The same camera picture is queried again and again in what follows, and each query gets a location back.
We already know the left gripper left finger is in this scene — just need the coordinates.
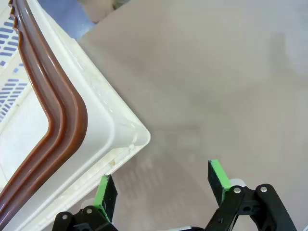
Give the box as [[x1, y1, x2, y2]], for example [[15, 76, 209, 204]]
[[52, 173, 119, 231]]

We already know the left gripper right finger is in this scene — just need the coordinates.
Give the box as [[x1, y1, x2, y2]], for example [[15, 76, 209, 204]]
[[204, 159, 298, 231]]

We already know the white plastic folding basket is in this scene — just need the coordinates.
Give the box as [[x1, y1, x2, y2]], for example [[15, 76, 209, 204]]
[[0, 0, 152, 231]]

